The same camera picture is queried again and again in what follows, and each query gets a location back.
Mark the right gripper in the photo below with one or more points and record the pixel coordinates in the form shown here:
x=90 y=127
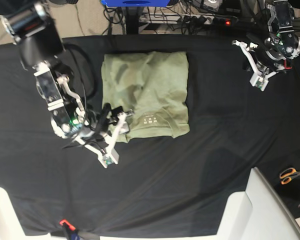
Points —
x=85 y=125

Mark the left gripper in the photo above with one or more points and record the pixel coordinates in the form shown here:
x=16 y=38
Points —
x=269 y=56

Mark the light green T-shirt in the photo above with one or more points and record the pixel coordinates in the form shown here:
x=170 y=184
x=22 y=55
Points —
x=153 y=85

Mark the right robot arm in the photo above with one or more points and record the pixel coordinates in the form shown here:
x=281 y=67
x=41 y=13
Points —
x=33 y=30

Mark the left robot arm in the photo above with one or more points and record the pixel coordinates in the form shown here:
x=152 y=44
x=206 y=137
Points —
x=279 y=20

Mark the black table cloth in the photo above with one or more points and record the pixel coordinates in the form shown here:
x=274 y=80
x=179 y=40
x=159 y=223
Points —
x=162 y=187

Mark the red blue clamp bottom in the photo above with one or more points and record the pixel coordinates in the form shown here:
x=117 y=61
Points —
x=70 y=232

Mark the power strip with red light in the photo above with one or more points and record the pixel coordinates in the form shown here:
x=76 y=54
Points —
x=174 y=18

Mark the white bin right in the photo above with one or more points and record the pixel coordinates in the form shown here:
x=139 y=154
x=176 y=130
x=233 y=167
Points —
x=257 y=213

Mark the blue plastic box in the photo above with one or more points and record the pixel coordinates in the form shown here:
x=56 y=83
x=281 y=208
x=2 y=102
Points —
x=135 y=3

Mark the orange handled scissors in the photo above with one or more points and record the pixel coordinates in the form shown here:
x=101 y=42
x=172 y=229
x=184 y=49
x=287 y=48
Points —
x=288 y=175

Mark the black metal stand post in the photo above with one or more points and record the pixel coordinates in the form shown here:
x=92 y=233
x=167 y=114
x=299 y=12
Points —
x=132 y=16

